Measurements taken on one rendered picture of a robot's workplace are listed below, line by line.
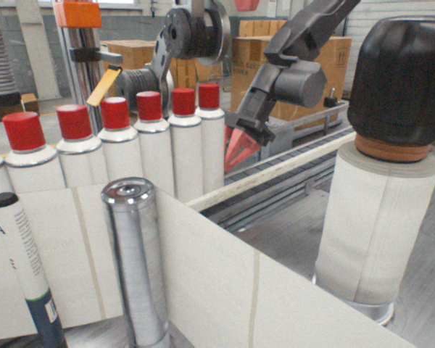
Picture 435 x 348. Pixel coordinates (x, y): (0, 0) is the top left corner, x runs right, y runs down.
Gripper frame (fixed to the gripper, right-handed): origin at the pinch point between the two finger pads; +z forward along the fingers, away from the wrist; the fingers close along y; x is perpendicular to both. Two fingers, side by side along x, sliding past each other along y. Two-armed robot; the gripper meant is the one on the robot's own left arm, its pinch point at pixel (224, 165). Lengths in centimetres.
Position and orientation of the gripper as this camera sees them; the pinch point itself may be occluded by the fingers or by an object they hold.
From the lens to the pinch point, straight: 56.6
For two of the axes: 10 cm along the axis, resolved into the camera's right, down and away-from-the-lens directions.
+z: -4.8, 8.8, -0.1
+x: 6.0, 3.3, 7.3
